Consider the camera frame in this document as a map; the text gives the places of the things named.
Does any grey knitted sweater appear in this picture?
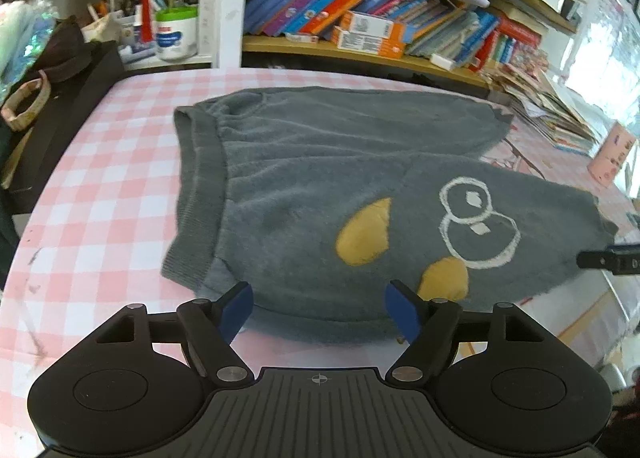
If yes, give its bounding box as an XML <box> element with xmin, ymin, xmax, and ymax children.
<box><xmin>160</xmin><ymin>87</ymin><xmax>619</xmax><ymax>345</ymax></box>

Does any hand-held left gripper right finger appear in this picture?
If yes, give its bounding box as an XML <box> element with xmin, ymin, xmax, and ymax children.
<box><xmin>384</xmin><ymin>279</ymin><xmax>546</xmax><ymax>386</ymax></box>

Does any orange white carton box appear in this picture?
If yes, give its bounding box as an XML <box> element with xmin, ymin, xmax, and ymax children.
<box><xmin>345</xmin><ymin>11</ymin><xmax>407</xmax><ymax>45</ymax></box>
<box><xmin>332</xmin><ymin>27</ymin><xmax>405</xmax><ymax>60</ymax></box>

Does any pile of paper booklets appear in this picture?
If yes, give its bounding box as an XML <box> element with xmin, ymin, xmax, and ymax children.
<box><xmin>492</xmin><ymin>66</ymin><xmax>602</xmax><ymax>155</ymax></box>

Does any iridescent plastic bag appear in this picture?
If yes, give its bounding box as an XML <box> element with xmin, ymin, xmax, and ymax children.
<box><xmin>0</xmin><ymin>1</ymin><xmax>57</xmax><ymax>90</ymax></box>

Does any dark brown cloth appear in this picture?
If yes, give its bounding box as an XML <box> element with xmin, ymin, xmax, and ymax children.
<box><xmin>32</xmin><ymin>17</ymin><xmax>102</xmax><ymax>85</ymax></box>

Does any pink checkered desk mat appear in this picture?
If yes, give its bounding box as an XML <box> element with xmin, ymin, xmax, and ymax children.
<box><xmin>0</xmin><ymin>67</ymin><xmax>640</xmax><ymax>444</ymax></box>

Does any wooden bookshelf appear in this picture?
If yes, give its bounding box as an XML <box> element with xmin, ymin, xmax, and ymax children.
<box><xmin>215</xmin><ymin>0</ymin><xmax>601</xmax><ymax>89</ymax></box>

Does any black case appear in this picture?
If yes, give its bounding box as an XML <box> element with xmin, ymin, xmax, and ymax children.
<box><xmin>0</xmin><ymin>41</ymin><xmax>127</xmax><ymax>216</ymax></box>

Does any red white tube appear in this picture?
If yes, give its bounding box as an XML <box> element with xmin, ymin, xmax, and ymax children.
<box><xmin>138</xmin><ymin>0</ymin><xmax>155</xmax><ymax>44</ymax></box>

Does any pink cup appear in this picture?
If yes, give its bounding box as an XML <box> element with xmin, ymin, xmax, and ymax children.
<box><xmin>587</xmin><ymin>121</ymin><xmax>637</xmax><ymax>188</ymax></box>

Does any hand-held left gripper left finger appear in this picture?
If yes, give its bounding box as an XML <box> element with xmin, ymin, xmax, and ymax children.
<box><xmin>95</xmin><ymin>281</ymin><xmax>256</xmax><ymax>386</ymax></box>

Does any pink wristband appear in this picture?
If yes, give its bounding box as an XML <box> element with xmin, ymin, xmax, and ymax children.
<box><xmin>0</xmin><ymin>71</ymin><xmax>51</xmax><ymax>132</ymax></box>

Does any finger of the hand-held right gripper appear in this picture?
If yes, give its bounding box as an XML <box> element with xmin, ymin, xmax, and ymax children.
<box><xmin>576</xmin><ymin>245</ymin><xmax>640</xmax><ymax>275</ymax></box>

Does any white jar green lid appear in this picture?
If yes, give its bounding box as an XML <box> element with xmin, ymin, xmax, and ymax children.
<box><xmin>155</xmin><ymin>8</ymin><xmax>200</xmax><ymax>62</ymax></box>

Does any white shelf unit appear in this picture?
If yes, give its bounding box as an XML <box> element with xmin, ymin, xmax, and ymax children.
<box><xmin>35</xmin><ymin>0</ymin><xmax>252</xmax><ymax>72</ymax></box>

